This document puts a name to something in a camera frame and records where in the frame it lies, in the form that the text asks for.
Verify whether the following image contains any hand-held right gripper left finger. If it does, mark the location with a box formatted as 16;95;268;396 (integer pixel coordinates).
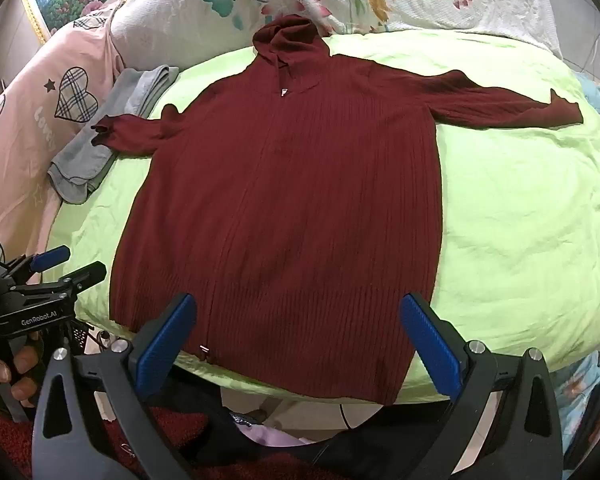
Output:
31;292;198;480

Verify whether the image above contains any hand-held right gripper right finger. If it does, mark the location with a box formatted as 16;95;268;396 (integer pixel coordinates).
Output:
399;292;565;480

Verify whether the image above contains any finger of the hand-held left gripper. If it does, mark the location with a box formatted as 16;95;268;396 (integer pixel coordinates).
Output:
2;244;72;275
10;261;108;297

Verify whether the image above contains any dark red hooded sweater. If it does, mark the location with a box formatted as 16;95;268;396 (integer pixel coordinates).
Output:
91;14;584;406

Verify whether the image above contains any person's left hand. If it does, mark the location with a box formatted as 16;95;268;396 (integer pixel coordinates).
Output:
0;342;45;413

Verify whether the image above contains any dark red rug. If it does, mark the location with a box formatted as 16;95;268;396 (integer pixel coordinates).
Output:
0;402;221;480

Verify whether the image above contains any pink heart-print quilt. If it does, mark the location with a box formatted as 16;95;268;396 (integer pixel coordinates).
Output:
0;0;127;281

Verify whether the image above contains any purple cloth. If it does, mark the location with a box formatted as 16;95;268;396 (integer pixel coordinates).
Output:
234;411;312;449

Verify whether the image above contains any grey folded cloth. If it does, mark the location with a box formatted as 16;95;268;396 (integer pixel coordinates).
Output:
47;64;181;205

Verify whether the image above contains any light green blanket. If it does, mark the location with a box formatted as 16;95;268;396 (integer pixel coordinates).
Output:
45;25;600;404

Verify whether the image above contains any black cloth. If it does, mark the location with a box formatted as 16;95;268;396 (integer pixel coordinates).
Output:
172;382;463;480

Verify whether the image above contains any white floral quilt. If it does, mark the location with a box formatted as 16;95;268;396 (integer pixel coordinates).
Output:
107;0;563;59

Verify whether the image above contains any black cable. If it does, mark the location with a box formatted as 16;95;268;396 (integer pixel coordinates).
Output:
337;402;357;432

